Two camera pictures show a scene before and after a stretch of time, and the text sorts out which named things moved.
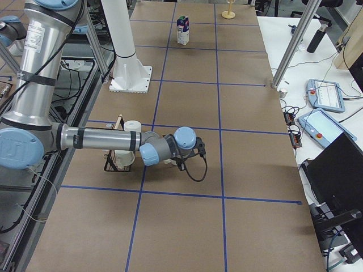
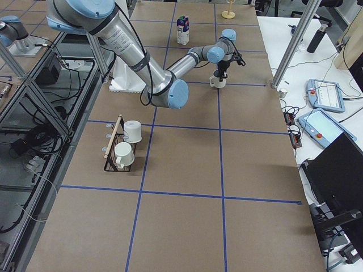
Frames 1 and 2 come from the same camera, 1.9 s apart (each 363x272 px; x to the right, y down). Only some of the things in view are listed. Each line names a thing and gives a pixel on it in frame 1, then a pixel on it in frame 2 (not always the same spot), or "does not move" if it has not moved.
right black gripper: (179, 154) to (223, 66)
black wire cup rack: (111, 165) does not move
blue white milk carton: (183, 26) does not move
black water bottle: (317, 39) does not move
